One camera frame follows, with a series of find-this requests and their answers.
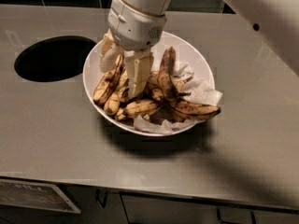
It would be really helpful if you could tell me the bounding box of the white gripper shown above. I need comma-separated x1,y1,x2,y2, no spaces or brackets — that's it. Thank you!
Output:
100,0,166,99

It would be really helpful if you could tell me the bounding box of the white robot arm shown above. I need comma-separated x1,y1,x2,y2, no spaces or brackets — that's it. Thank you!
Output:
100,0,299,96

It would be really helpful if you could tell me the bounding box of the centre brown spotted banana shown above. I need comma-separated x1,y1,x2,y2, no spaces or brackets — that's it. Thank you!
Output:
144,72,164,103

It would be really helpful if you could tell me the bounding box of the upright dark-tipped banana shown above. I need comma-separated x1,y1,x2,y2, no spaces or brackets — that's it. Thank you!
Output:
157,47,188,101

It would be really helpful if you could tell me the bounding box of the white bowl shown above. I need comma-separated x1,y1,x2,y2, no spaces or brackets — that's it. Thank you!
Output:
83,32,214,136

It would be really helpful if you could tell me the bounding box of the round black counter hole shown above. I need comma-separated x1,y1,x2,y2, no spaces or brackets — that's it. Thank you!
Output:
14,35,96,82

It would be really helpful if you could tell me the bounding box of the white paper napkin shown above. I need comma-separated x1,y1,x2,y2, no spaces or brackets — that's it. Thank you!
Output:
134,62,222,136

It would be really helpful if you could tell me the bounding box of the framed sign on cabinet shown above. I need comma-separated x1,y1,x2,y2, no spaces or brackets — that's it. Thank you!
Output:
0,178,81,214

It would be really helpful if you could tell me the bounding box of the black cabinet handle left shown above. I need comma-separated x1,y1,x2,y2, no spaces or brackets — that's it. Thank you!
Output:
95,189,107,209

